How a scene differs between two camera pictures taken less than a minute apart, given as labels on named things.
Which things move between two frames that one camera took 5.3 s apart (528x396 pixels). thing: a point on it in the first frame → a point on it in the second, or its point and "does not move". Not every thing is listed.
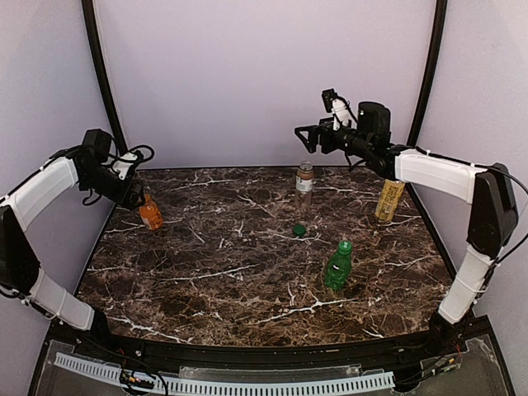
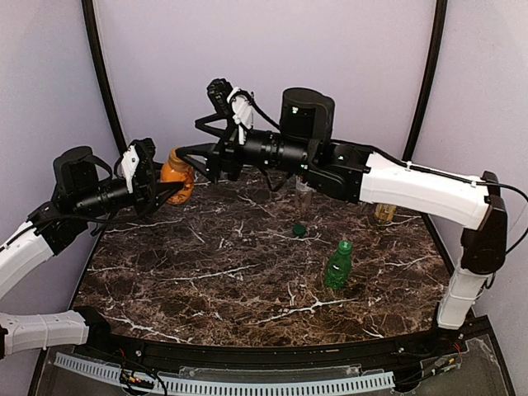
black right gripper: [324, 137] → [225, 153]
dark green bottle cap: [299, 230] does not move
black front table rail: [95, 334] does not move
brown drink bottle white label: [304, 184] does not move
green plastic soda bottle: [338, 267] does not move
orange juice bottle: [151, 214] → [176, 170]
